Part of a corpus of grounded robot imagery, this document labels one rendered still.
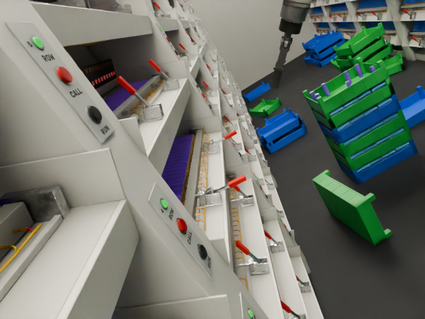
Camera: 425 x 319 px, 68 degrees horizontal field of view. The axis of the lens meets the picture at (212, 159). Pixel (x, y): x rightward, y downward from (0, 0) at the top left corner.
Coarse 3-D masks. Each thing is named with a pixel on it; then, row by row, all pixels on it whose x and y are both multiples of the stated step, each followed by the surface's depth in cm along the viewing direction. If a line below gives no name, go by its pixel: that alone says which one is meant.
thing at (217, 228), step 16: (192, 128) 97; (208, 128) 99; (208, 160) 80; (224, 160) 83; (208, 176) 71; (224, 176) 70; (224, 192) 63; (208, 208) 59; (224, 208) 58; (208, 224) 54; (224, 224) 53; (224, 240) 42; (224, 256) 43
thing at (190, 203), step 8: (200, 136) 90; (208, 136) 94; (200, 144) 84; (200, 152) 81; (192, 160) 75; (200, 160) 78; (192, 168) 71; (192, 176) 67; (192, 184) 64; (192, 192) 60; (192, 200) 58; (192, 208) 55; (192, 216) 53
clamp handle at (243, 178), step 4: (240, 176) 59; (244, 176) 58; (232, 180) 59; (236, 180) 58; (240, 180) 58; (244, 180) 58; (228, 184) 58; (232, 184) 58; (236, 184) 58; (212, 188) 59; (220, 188) 59; (224, 188) 59; (212, 192) 59; (216, 192) 59
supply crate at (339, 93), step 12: (360, 60) 146; (348, 72) 149; (384, 72) 130; (336, 84) 151; (360, 84) 131; (372, 84) 132; (324, 96) 151; (336, 96) 133; (348, 96) 133; (324, 108) 134
